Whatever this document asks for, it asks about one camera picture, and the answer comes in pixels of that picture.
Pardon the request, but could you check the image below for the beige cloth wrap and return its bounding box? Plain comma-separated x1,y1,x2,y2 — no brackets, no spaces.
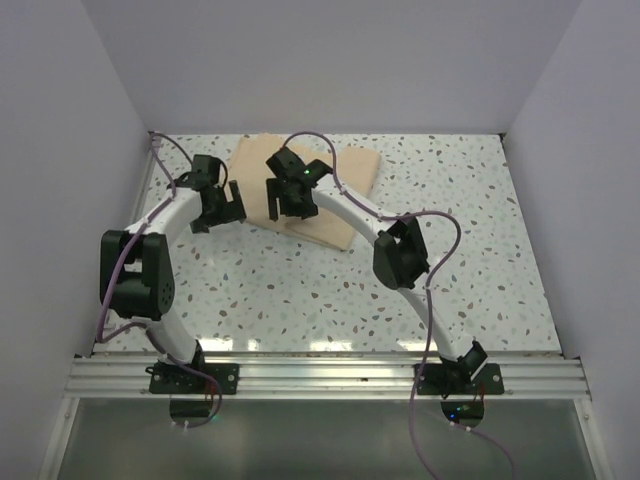
228,134,383,252

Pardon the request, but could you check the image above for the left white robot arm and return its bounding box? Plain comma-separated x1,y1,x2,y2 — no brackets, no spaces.
96,155,246,393

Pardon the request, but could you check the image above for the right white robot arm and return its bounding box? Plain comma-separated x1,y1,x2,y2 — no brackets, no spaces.
266,147,487,393

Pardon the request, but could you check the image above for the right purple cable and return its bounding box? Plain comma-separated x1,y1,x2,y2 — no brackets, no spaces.
282,130,519,480

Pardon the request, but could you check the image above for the purple cable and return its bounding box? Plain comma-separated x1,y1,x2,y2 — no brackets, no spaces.
282,130,519,480
94,131,224,431

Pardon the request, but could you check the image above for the left side aluminium rail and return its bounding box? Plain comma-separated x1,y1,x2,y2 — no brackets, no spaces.
92,130,162,357

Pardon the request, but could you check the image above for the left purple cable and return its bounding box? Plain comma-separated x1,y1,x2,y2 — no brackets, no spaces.
94,131,224,431

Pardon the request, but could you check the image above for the aluminium extrusion rail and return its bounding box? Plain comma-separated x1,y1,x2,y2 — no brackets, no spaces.
64,352,591,400

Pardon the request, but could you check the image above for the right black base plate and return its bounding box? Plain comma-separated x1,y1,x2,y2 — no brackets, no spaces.
417,363,505,398

